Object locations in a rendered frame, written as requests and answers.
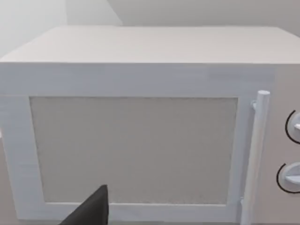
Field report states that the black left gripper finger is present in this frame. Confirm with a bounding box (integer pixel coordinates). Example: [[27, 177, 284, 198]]
[[60, 184, 110, 225]]

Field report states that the pale microwave door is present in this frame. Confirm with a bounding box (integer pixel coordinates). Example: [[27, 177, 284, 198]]
[[0, 62, 277, 223]]

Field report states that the pale microwave oven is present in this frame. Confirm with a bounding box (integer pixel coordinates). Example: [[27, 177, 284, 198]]
[[0, 26, 300, 225]]

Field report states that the pale microwave knob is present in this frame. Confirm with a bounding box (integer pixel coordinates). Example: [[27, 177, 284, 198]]
[[285, 109, 300, 144], [276, 162, 300, 194]]

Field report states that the pale microwave door handle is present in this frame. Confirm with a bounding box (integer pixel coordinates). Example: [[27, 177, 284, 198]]
[[239, 90, 270, 225]]

